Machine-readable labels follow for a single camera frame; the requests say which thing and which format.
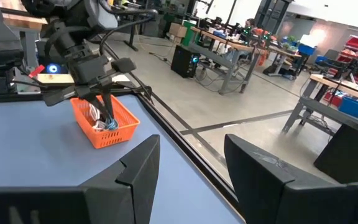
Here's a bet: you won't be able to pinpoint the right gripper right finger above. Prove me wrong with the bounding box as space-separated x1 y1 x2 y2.
224 133 358 224

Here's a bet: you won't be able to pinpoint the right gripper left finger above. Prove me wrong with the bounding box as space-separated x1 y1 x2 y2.
0 134 161 224

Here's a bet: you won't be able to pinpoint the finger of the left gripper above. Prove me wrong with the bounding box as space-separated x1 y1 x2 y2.
102 86 116 124
85 92 108 123

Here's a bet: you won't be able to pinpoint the teal braided USB cable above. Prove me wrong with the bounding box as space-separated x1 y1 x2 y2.
104 116 120 131

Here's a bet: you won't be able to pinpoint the white USB cable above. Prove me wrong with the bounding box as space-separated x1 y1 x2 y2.
88 103 108 131

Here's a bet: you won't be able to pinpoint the orange plastic basket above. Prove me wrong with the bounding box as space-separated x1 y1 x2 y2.
70 93 142 150

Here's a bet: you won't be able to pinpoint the black computer with blue light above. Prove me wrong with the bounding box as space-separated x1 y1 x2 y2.
44 60 70 75

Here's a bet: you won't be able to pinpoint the red tag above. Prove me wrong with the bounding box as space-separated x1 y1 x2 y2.
28 64 45 78

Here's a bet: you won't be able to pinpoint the blue-grey table mat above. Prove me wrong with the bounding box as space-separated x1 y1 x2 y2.
0 93 245 224

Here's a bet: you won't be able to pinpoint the wooden workbench grey legs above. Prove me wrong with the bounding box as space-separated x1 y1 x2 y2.
191 26 262 95
281 73 358 138
0 0 48 68

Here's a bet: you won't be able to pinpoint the black PC tower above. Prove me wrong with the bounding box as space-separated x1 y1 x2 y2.
170 45 201 78

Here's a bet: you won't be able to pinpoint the black equipment case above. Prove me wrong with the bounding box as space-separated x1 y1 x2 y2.
314 121 358 184

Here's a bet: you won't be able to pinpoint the cardboard box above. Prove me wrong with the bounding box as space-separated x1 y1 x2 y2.
168 22 188 39

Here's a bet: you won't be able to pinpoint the green box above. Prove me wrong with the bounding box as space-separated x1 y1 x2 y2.
181 20 198 47

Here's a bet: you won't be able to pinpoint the red plastic bin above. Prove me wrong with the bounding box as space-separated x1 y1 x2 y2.
323 91 343 106

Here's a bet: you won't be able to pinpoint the blue plastic bin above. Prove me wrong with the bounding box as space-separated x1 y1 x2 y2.
297 43 317 57
337 96 358 118

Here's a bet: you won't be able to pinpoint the person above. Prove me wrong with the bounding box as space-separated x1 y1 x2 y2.
243 17 258 29

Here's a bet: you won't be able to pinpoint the red bins shelf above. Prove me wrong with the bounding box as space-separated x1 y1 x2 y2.
337 36 358 65

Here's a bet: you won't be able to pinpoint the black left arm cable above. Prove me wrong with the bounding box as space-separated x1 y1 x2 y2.
99 8 160 57

